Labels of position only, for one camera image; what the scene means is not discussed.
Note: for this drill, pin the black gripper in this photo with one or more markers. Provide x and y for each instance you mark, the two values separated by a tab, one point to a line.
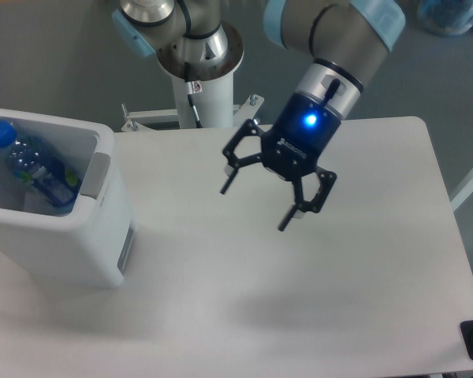
299	141

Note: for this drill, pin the blue labelled plastic bottle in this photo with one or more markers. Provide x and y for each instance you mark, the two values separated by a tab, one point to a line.
37	165

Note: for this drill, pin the clear plastic bag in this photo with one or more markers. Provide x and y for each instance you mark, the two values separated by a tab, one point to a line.
36	203

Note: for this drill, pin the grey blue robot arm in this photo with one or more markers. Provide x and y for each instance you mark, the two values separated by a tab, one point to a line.
347	41

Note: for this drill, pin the white plastic trash can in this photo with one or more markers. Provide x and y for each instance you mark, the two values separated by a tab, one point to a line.
89	246

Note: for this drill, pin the blue plastic bag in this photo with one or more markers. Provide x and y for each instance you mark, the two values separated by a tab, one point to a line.
445	18

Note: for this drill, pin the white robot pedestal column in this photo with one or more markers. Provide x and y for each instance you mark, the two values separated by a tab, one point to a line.
213	95

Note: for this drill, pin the white metal base frame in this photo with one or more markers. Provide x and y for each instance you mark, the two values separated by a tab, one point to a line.
169	119

